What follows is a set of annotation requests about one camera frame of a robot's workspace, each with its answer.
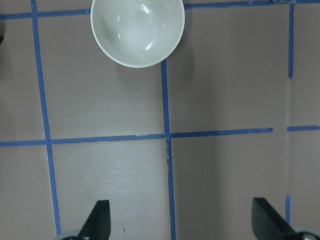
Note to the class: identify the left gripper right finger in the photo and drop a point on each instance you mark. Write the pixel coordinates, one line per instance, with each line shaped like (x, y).
(267, 223)

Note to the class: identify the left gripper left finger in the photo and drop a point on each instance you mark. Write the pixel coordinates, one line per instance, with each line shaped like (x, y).
(98, 224)

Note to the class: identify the white ceramic bowl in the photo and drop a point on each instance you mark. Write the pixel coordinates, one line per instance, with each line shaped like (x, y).
(137, 33)

